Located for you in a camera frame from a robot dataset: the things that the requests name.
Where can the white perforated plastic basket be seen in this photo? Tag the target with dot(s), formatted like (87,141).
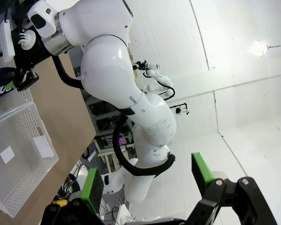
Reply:
(25,168)
(23,98)

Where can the equipment rack with electronics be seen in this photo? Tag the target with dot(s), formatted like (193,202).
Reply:
(105,122)

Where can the wooden frame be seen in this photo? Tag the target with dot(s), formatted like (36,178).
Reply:
(110,159)

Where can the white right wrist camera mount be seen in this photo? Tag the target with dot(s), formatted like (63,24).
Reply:
(7,42)

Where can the white sticker label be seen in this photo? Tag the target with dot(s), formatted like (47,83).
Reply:
(7,155)

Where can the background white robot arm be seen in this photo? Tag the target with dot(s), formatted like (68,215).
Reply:
(161,79)

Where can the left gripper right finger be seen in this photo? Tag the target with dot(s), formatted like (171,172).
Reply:
(224,201)

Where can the yellow object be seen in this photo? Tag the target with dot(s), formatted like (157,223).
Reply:
(59,203)

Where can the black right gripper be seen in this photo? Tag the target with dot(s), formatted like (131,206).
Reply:
(30,59)

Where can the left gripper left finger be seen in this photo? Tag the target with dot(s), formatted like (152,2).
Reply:
(91,187)

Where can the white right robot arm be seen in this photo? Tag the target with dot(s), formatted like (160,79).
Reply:
(107,70)

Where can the black bracket mounted camera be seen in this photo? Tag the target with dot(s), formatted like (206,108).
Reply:
(179,110)

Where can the navy Campus pencil case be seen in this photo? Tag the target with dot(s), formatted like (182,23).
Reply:
(0,92)

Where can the round ceiling lamp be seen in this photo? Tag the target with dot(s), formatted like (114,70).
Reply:
(257,48)

